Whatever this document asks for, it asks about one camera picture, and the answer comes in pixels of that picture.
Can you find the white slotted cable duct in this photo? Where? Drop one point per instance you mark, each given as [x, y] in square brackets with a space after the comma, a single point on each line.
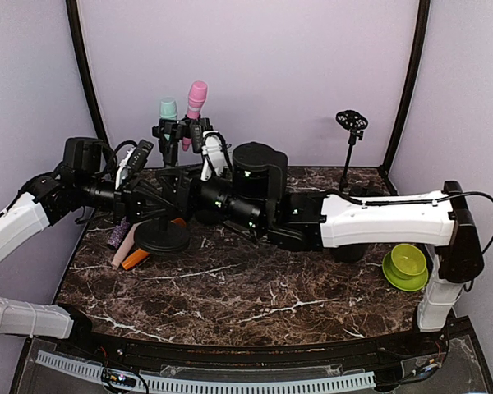
[176, 379]

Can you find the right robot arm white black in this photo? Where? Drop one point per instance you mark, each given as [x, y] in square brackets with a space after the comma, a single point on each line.
[248, 187]

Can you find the left black corner post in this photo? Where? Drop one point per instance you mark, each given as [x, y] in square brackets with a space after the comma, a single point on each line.
[83, 66]

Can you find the right black corner post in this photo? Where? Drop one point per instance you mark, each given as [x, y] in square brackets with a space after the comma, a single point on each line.
[410, 81]

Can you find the black front rail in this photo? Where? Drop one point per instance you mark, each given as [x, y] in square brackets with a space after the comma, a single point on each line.
[373, 353]

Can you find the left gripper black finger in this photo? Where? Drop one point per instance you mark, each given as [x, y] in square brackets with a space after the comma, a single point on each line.
[151, 197]
[150, 213]

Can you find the black corner post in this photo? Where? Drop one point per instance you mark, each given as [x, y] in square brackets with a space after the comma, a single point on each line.
[410, 81]
[83, 66]

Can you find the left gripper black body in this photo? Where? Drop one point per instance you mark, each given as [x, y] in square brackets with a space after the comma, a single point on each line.
[122, 201]

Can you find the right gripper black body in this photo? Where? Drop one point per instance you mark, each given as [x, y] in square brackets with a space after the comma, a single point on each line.
[187, 204]

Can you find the cream white microphone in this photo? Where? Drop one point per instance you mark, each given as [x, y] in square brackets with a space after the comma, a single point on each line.
[124, 248]

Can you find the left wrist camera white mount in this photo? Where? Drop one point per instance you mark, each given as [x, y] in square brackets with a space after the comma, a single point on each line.
[134, 162]

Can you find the black stand under mint microphone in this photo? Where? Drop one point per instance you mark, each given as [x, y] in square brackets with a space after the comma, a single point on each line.
[168, 148]

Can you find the orange microphone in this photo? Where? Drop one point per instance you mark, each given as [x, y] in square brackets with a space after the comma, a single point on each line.
[140, 255]

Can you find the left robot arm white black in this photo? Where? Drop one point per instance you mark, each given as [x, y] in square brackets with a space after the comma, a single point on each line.
[89, 176]

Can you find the green bowl on saucer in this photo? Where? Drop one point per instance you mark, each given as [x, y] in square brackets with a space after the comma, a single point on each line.
[405, 268]

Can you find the glitter microphone with silver grille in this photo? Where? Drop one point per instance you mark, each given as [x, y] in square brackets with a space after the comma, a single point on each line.
[118, 235]

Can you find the pink microphone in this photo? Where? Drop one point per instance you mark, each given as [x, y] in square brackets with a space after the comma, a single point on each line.
[195, 106]

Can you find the black tripod stand with shock mount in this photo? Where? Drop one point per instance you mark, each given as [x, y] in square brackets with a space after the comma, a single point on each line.
[355, 123]

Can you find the mint green microphone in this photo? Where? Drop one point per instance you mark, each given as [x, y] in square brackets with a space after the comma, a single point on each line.
[167, 115]

